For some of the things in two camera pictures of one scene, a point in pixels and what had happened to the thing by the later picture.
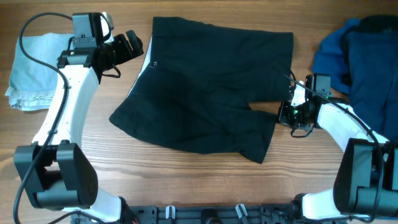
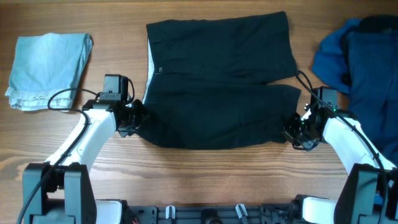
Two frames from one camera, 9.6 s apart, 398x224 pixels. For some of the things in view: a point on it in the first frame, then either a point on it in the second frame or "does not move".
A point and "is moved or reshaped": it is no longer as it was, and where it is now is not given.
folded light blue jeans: [32, 84] does not move
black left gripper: [126, 53] -> [143, 117]
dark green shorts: [191, 89] is moved or reshaped
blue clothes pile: [359, 56] does not move
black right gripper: [283, 117] -> [289, 133]
